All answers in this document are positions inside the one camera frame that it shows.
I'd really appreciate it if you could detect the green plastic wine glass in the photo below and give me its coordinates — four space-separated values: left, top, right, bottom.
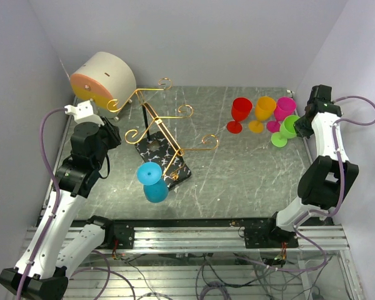
271 115 299 148

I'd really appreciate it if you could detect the magenta plastic wine glass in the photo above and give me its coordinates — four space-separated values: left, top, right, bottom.
266 97 296 133

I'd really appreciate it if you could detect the orange plastic wine glass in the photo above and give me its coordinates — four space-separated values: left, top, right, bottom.
248 96 276 133

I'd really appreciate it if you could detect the red plastic wine glass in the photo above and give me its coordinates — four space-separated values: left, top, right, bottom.
226 97 253 134

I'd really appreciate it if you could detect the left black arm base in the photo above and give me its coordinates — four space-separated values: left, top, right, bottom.
100 220 135 249

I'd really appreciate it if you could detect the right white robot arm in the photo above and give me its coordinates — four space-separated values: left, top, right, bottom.
262 85 359 248

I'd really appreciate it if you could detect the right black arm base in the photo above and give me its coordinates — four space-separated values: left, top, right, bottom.
238 227 299 249

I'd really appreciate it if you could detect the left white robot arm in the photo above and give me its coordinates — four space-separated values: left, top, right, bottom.
0 117 121 299

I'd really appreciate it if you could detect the blue plastic wine glass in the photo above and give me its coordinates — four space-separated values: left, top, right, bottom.
137 162 169 203

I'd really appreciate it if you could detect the round beige drawer cabinet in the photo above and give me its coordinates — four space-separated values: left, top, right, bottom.
70 51 136 119

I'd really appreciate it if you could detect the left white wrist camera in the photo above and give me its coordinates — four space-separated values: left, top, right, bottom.
64 99 104 126

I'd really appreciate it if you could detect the gold wire wine glass rack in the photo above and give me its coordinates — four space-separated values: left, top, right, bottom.
106 77 219 189

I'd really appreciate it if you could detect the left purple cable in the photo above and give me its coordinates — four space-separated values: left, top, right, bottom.
15 107 66 300

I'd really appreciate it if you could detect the aluminium rail frame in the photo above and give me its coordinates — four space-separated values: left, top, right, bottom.
18 226 354 300

